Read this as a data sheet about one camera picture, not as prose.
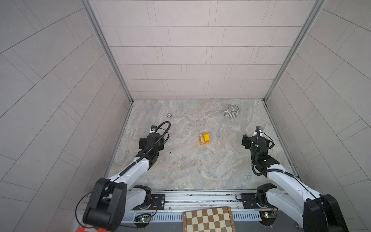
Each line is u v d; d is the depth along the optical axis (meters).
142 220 0.64
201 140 0.90
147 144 0.64
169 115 1.08
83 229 0.58
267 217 0.68
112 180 0.43
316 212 0.40
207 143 0.90
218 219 0.64
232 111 1.04
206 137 0.88
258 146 0.61
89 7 0.71
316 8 0.72
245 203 0.71
